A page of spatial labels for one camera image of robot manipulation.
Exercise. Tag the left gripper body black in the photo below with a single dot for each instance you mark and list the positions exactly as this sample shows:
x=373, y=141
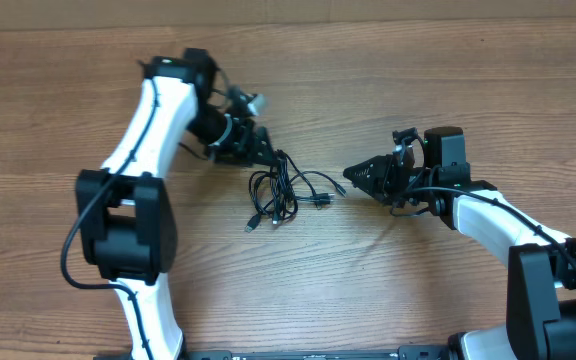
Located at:
x=235, y=144

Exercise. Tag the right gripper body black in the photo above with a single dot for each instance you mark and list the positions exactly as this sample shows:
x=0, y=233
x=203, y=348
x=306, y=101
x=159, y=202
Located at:
x=398, y=178

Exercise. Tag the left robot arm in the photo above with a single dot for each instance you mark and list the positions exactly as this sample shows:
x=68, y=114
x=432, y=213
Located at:
x=125, y=218

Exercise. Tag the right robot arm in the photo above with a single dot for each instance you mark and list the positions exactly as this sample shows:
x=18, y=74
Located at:
x=429, y=171

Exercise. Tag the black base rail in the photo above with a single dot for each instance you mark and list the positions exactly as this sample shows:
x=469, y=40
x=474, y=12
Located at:
x=313, y=355

